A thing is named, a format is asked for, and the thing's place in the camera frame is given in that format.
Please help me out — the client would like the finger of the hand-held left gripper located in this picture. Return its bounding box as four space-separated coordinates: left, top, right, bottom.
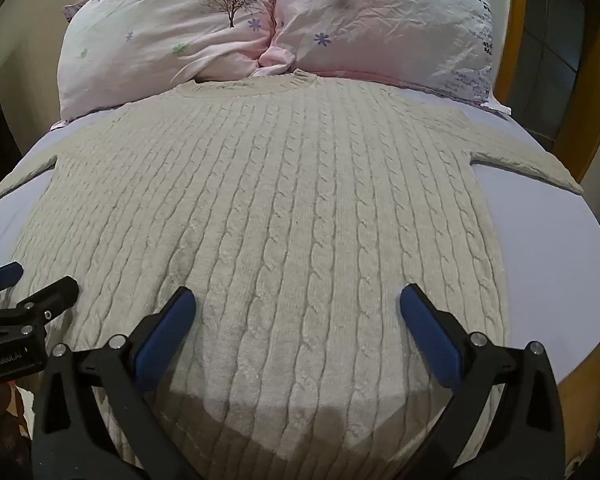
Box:
0 262 24 295
0 276 80 346

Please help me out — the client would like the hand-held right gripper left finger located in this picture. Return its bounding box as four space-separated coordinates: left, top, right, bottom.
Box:
31 286 202 480

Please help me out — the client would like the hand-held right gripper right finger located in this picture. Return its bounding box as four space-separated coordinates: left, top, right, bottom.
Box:
399 283 567 480

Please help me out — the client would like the beige cable-knit sweater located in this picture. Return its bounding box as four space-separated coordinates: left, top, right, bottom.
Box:
0 69 584 480

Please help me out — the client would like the lavender bed sheet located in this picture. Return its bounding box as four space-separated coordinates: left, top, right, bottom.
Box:
0 82 600 388

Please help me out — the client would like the pink tree-print pillow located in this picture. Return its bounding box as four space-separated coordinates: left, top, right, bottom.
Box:
56 0 281 123

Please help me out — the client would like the pink floral pillow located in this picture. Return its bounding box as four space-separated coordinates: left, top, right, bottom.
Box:
257 0 496 106

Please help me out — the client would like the wooden bed frame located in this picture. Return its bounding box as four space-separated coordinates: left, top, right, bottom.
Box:
494 0 600 421

